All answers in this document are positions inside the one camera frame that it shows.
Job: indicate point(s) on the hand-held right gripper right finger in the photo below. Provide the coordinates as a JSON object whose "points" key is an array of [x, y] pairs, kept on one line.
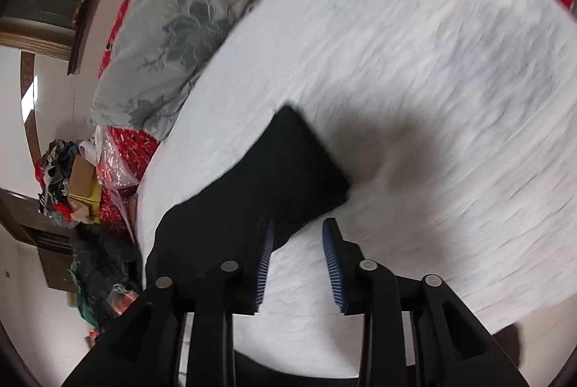
{"points": [[332, 265]]}

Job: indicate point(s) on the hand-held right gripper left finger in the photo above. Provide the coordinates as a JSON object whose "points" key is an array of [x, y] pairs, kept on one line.
{"points": [[264, 265]]}

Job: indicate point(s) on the black pants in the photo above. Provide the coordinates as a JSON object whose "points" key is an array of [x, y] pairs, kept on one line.
{"points": [[279, 170]]}

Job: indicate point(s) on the orange packet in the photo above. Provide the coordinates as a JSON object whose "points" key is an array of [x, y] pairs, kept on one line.
{"points": [[121, 301]]}

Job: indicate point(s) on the dark green plastic bag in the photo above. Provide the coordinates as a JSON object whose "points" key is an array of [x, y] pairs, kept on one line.
{"points": [[103, 251]]}

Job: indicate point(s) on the clear plastic bag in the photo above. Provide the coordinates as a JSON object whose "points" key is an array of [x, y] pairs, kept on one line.
{"points": [[110, 164]]}

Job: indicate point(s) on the yellow box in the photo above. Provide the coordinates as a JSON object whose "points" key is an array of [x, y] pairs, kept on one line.
{"points": [[90, 193]]}

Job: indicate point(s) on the brown cardboard box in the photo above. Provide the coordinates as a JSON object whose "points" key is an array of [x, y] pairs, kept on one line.
{"points": [[81, 175]]}

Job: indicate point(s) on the dark wooden cabinet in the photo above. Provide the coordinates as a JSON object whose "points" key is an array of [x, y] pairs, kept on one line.
{"points": [[49, 260]]}

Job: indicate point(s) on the white quilted bedspread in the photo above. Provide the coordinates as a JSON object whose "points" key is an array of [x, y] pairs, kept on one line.
{"points": [[405, 53]]}

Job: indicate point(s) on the pile of mixed clothes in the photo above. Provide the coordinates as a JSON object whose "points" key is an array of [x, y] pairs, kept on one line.
{"points": [[58, 161]]}

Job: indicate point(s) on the grey floral pillow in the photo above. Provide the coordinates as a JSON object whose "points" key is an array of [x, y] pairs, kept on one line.
{"points": [[180, 8]]}

